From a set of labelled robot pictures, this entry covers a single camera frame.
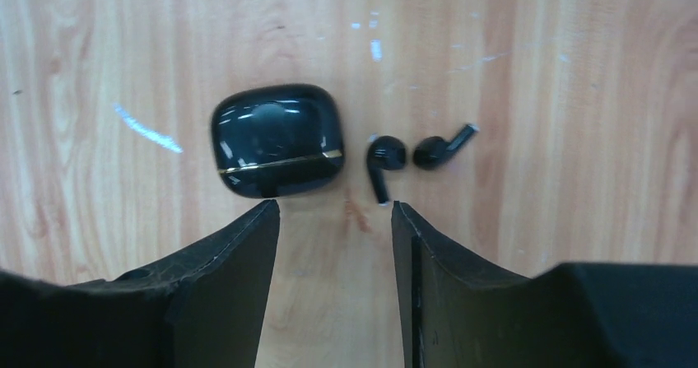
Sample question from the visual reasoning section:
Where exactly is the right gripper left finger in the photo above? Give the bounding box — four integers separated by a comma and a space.
1, 200, 280, 367

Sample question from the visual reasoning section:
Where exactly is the small black earbud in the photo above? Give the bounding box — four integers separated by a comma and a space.
412, 123, 479, 170
365, 135, 407, 206

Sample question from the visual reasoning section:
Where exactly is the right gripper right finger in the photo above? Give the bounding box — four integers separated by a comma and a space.
391, 202, 697, 367

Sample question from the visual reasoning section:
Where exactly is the black earbud case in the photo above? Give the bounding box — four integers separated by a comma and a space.
210, 83, 346, 199

